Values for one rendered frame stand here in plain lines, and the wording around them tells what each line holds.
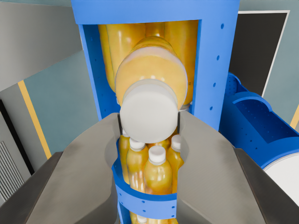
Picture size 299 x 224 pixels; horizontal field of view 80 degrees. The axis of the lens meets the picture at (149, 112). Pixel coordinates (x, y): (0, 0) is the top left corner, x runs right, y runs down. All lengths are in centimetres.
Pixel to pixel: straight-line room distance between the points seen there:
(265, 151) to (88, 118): 150
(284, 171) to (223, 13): 59
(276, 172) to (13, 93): 200
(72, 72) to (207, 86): 149
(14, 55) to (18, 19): 16
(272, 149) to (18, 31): 109
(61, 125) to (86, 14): 177
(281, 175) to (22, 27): 116
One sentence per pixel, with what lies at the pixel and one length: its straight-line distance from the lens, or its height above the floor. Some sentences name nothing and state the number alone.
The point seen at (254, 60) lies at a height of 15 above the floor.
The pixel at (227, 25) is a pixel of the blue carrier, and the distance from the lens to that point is 30.
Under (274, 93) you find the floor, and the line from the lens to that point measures 190.
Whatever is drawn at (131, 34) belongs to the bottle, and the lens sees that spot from 34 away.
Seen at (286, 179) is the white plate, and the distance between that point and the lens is 80.
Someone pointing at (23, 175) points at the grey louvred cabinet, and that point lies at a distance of 242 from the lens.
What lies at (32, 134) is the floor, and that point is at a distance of 224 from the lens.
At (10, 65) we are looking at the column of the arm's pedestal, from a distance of 92.
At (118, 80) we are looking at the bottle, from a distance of 16.
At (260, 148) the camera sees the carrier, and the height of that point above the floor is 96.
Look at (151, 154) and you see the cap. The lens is 41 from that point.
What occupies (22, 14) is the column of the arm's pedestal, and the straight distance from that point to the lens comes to 105.
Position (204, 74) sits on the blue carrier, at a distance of 28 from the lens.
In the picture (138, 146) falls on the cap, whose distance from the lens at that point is 45.
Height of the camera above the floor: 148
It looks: 61 degrees down
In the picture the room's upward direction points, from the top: 176 degrees counter-clockwise
